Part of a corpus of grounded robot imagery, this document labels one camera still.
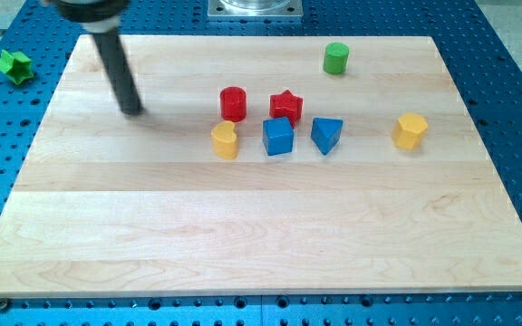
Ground green cylinder block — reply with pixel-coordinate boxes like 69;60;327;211
323;43;350;75

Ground red cylinder block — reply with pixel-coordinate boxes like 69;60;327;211
219;86;247;122

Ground yellow hexagon block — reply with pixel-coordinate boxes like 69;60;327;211
391;112;429;150

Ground blue cube block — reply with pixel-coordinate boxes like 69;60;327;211
262;117;294;156

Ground red star block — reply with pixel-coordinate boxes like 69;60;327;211
269;90;304;128

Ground yellow heart block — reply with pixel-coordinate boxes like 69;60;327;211
210;120;238;159

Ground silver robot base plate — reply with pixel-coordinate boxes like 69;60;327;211
208;0;304;18

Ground light wooden board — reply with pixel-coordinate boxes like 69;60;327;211
0;35;522;299

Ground blue triangular prism block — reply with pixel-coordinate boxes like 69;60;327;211
311;117;343;155

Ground blue perforated metal base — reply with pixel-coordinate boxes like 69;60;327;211
0;1;522;325

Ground green star block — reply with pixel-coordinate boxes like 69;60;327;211
0;50;34;85

